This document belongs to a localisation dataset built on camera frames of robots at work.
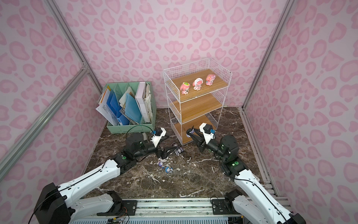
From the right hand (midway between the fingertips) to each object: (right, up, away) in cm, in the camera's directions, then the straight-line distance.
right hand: (191, 132), depth 67 cm
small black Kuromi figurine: (-1, 0, -1) cm, 1 cm away
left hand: (-10, -4, +4) cm, 12 cm away
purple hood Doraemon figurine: (-18, -22, +19) cm, 34 cm away
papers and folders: (-37, +14, +28) cm, 48 cm away
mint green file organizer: (-52, +29, +36) cm, 69 cm away
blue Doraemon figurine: (-13, -25, +17) cm, 33 cm away
